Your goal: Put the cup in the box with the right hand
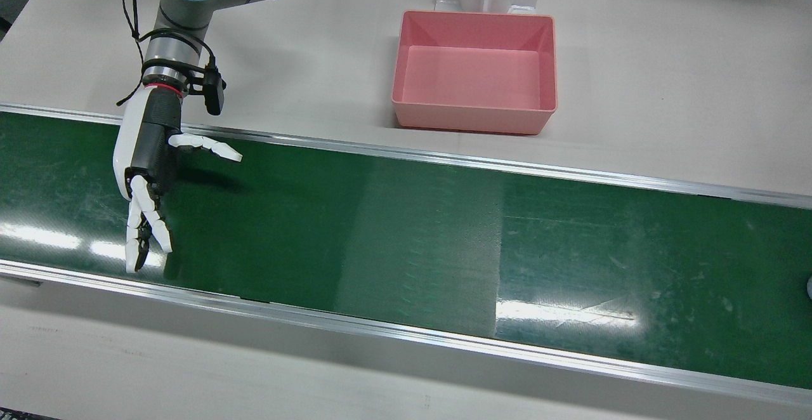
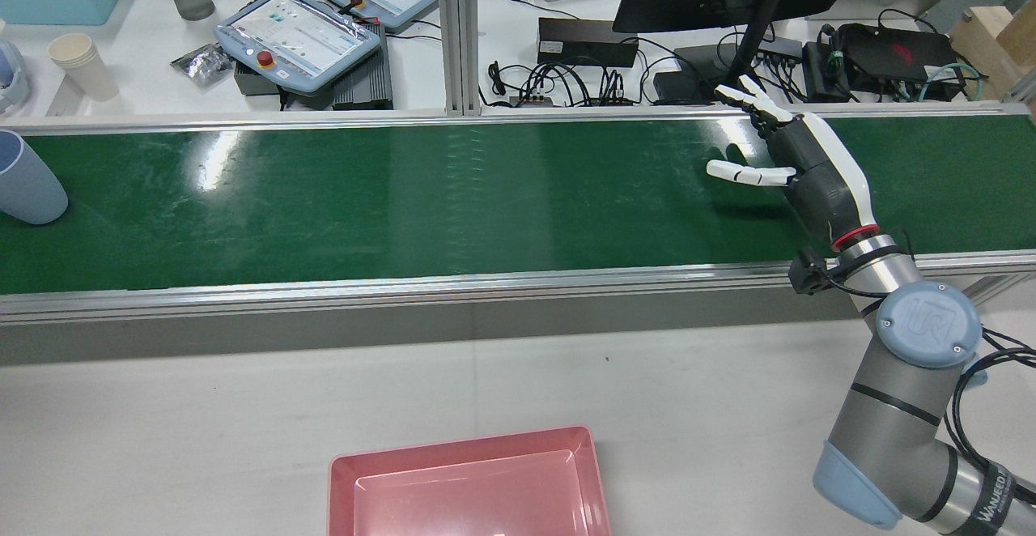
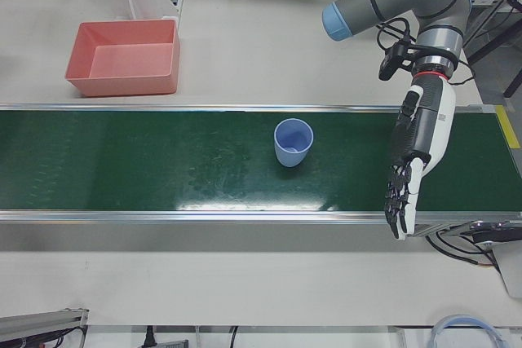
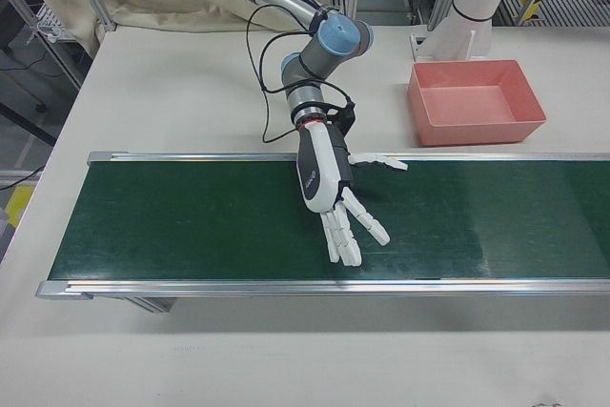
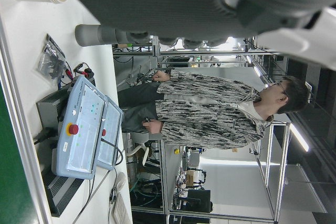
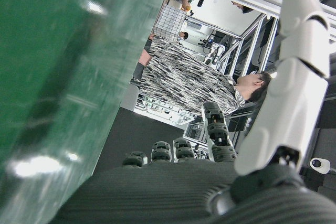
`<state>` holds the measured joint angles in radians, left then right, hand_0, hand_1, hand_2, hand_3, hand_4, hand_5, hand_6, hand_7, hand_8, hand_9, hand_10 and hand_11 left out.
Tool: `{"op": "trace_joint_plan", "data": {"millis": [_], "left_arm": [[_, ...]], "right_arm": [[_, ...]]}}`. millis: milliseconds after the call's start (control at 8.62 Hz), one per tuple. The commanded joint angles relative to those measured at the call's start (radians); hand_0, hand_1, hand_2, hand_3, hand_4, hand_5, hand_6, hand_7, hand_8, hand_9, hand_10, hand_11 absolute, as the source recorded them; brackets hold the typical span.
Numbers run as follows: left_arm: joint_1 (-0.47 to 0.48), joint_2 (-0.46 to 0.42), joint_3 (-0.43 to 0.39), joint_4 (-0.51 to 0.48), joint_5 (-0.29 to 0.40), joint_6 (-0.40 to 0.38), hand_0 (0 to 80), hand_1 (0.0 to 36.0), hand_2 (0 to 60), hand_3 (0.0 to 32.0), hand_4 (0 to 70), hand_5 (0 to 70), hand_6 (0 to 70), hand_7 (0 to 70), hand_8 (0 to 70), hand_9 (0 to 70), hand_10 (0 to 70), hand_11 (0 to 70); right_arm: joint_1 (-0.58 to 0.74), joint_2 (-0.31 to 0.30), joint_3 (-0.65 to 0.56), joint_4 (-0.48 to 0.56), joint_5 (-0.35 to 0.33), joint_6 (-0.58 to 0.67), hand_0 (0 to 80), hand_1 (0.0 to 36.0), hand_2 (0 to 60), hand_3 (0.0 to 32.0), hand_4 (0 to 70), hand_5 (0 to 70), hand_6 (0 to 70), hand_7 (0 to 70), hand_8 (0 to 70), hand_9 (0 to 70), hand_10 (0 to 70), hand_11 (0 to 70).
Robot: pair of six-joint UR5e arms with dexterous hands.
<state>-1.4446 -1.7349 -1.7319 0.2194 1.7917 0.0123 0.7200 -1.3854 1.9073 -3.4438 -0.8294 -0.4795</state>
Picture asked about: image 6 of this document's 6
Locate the right robot hand grey white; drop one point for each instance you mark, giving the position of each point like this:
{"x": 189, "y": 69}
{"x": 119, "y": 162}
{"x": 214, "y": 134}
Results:
{"x": 170, "y": 195}

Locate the black Huawei monitor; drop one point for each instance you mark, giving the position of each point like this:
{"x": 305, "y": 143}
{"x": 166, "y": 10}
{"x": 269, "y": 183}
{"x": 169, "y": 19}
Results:
{"x": 147, "y": 132}

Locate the person in patterned shirt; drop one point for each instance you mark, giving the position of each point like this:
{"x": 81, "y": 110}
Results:
{"x": 178, "y": 77}

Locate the black smartphone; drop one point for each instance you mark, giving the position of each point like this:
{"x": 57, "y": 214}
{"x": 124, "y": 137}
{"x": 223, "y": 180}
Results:
{"x": 201, "y": 1}

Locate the white security camera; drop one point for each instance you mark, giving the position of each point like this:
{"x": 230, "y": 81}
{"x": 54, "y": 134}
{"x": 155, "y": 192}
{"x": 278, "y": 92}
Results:
{"x": 320, "y": 165}

